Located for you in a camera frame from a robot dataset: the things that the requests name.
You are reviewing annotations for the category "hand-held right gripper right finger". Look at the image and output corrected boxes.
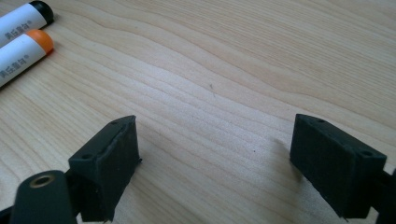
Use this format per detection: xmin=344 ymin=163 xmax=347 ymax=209
xmin=289 ymin=113 xmax=388 ymax=219

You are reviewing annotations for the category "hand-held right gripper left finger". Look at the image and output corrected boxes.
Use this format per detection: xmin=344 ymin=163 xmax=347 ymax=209
xmin=66 ymin=115 xmax=143 ymax=223

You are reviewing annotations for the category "orange capped white marker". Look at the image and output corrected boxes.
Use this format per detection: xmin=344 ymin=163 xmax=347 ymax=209
xmin=0 ymin=29 xmax=55 ymax=89

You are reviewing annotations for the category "black capped white marker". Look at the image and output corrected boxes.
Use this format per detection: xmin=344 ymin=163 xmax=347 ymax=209
xmin=0 ymin=0 xmax=55 ymax=49

